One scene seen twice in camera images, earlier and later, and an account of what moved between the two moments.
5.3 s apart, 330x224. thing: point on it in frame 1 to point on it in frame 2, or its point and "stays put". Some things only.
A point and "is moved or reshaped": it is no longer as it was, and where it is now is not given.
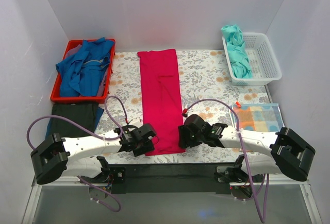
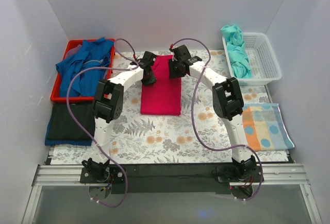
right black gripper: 185,136 to 174,69
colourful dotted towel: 258,117 stays put
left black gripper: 144,139 to 149,77
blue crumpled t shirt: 82,72 stays put
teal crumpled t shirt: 239,58 stays put
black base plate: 193,178 stays put
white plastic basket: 262,59 stays put
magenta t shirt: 161,99 is moved or reshaped
